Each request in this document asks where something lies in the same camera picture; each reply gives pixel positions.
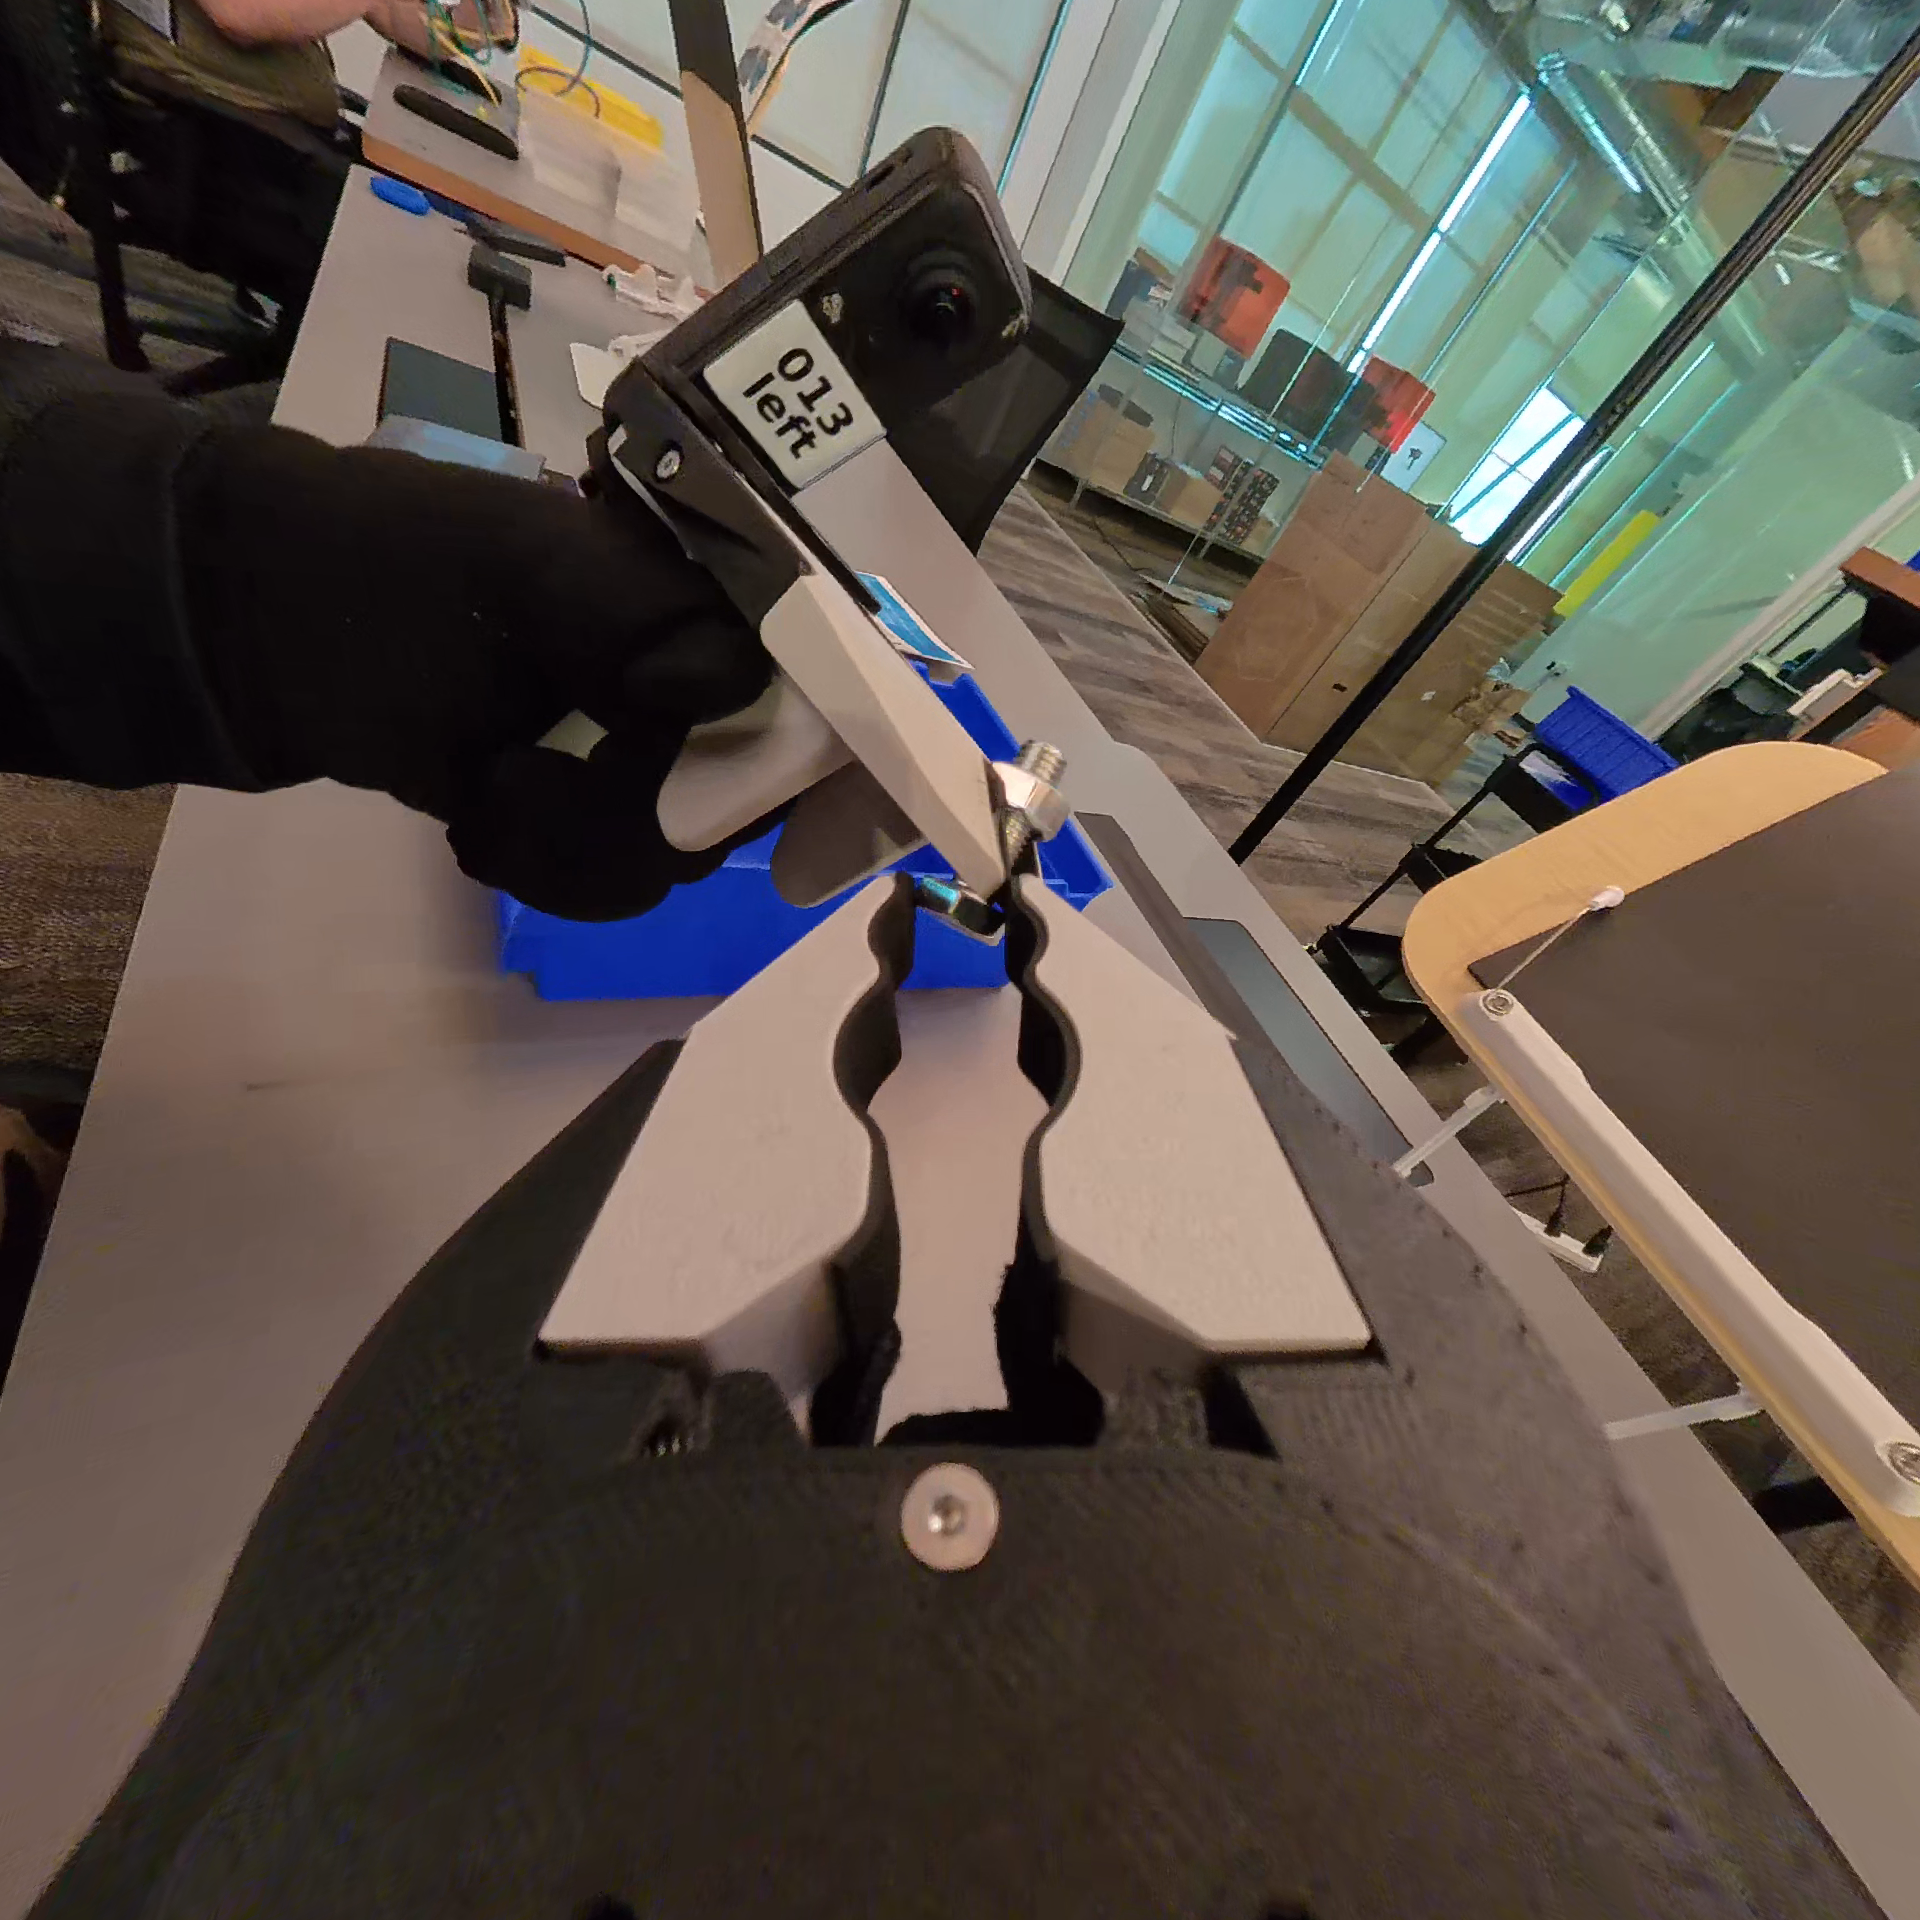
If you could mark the black floor pole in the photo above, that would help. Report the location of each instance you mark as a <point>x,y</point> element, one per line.
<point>1501,556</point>

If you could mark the black flat case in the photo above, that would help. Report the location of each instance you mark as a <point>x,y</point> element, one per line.
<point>436,387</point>

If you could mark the person's left hand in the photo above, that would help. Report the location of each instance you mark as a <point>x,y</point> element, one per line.
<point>497,646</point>

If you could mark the silver hex bolt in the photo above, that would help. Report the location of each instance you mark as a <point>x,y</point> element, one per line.
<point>959,905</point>

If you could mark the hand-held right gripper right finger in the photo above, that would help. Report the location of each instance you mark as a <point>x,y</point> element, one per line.
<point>1187,1201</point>

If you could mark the person's left forearm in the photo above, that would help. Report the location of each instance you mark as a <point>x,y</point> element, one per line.
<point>151,600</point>

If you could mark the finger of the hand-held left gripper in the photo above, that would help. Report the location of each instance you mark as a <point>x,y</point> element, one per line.
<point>855,855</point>
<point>886,705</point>

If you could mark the white and blue leaflet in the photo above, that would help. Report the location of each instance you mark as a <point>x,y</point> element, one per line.
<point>901,608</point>

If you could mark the silver hex nut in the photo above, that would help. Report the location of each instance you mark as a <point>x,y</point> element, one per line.
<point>1028,803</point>

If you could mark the large cardboard box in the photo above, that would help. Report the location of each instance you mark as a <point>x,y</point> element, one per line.
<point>1350,600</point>

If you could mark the black t-shaped tool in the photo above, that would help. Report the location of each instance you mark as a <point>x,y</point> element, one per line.
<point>503,284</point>

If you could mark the curved printed card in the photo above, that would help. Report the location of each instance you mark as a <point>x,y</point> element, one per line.
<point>774,37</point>

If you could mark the brown edged desk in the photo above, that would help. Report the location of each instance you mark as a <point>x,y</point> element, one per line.
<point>497,180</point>
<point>1882,585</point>

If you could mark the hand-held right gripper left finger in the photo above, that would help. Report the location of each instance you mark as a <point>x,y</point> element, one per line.
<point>720,1201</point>

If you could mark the clear plastic container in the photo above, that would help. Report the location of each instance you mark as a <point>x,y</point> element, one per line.
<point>587,135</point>

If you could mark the blue storage bin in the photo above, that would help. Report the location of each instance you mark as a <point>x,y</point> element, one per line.
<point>1599,744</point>
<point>675,944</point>

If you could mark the storage shelf with boxes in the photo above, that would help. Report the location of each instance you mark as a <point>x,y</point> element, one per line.
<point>1246,375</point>

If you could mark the dark table slot cover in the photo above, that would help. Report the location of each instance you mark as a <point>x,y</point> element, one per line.
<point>1148,884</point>

